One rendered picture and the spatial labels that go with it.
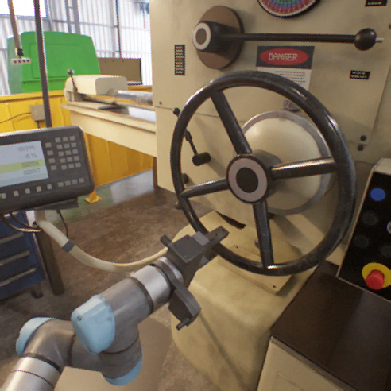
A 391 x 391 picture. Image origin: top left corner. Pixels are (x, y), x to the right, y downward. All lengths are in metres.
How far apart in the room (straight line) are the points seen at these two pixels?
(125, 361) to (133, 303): 0.11
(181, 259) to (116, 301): 0.13
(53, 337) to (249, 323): 0.77
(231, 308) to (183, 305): 0.71
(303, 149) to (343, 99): 0.14
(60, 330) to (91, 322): 0.14
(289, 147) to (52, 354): 0.56
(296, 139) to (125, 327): 0.44
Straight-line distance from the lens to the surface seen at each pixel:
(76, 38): 4.57
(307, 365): 1.13
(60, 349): 0.56
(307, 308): 1.24
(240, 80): 0.46
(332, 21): 0.66
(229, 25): 0.75
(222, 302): 1.20
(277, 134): 0.57
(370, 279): 0.59
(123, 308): 0.45
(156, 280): 0.48
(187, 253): 0.49
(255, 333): 1.16
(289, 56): 0.68
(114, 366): 0.53
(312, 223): 0.73
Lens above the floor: 1.48
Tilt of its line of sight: 26 degrees down
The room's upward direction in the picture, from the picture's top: 1 degrees clockwise
